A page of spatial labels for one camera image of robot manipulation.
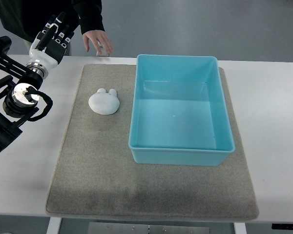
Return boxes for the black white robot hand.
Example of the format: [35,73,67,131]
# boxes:
[29,12,74,68]

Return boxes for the person's bare hand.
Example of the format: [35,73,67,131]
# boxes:
[82,30,113,55]

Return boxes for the white bunny toy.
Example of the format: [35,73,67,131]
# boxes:
[88,88,120,115]

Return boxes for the person's black sleeved forearm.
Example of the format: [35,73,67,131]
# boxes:
[71,0,105,34]

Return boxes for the blue plastic box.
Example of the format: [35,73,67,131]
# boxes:
[128,54,235,166]

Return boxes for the lower floor socket plate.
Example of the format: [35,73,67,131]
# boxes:
[96,52,109,57]

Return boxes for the person's dark torso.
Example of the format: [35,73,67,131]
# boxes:
[0,0,79,42]

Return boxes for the grey felt mat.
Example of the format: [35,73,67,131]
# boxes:
[45,64,259,222]

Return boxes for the white left table leg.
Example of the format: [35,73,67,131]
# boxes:
[46,217,62,234]

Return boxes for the white table leg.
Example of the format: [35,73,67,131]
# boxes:
[46,217,62,234]
[233,222,247,234]

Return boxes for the white right table leg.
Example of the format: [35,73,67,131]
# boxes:
[233,222,247,234]

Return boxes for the black table control panel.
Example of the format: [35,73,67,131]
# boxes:
[272,223,293,230]

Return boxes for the metal table base plate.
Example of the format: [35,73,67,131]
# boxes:
[87,222,210,234]

